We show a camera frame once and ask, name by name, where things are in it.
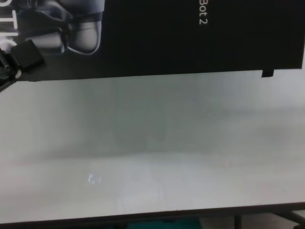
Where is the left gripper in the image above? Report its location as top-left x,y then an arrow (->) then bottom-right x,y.
0,39 -> 45,94

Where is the black robot poster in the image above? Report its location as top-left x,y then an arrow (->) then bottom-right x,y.
0,0 -> 305,83

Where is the grey table crossbar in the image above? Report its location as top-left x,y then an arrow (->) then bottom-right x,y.
274,209 -> 305,226

